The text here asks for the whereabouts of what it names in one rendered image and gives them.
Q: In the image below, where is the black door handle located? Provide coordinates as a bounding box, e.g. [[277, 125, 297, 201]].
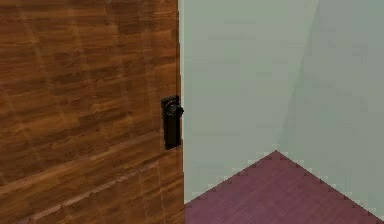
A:
[[160, 95, 185, 151]]

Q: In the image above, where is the brown wooden room door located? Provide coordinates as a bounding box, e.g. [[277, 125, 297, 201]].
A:
[[0, 0, 186, 224]]

